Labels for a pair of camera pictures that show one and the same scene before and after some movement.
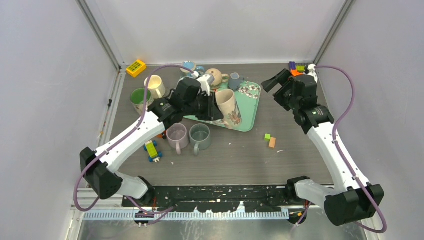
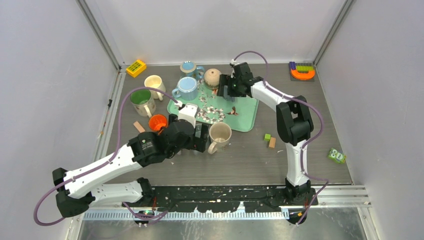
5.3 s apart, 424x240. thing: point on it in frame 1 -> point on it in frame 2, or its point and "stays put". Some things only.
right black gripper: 282,78 -> 225,80
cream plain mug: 156,87 stays put
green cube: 267,137 stays put
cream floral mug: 137,98 stays put
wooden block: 272,142 stays put
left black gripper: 212,109 -> 198,143
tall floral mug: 231,113 -> 220,133
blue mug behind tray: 192,66 stays put
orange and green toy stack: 296,70 stays put
